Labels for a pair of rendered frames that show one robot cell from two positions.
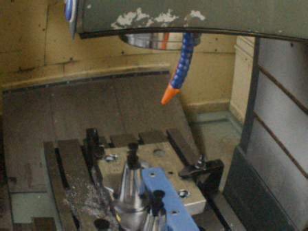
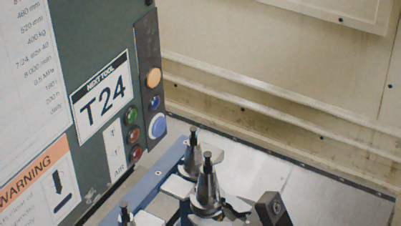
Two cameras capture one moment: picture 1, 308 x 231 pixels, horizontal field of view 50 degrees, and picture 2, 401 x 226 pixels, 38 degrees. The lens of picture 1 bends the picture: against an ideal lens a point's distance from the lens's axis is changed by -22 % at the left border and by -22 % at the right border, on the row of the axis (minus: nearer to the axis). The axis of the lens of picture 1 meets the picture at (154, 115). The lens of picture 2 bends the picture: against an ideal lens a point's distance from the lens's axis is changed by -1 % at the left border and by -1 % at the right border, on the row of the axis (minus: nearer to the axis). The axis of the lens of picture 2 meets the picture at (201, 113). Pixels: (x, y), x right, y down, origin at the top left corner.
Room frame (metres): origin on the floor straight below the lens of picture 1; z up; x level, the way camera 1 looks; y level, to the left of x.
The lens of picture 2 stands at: (0.66, 0.60, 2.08)
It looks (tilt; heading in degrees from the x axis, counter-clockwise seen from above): 40 degrees down; 233
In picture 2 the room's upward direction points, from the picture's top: 2 degrees counter-clockwise
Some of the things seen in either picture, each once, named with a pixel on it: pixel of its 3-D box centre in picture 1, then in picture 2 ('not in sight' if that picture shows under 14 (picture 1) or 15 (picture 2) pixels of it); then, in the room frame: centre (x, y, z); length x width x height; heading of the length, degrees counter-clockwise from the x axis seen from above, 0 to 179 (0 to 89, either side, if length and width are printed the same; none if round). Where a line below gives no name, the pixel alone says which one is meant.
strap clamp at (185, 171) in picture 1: (200, 175); not in sight; (0.87, -0.14, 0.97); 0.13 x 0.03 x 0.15; 111
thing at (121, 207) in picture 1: (131, 201); not in sight; (0.48, 0.03, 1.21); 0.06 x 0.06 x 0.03
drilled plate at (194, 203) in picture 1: (145, 183); not in sight; (0.83, 0.01, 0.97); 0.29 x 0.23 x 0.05; 21
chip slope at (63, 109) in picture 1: (91, 141); not in sight; (1.33, 0.24, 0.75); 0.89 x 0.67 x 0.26; 111
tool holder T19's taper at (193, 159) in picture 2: not in sight; (193, 154); (0.17, -0.09, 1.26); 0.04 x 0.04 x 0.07
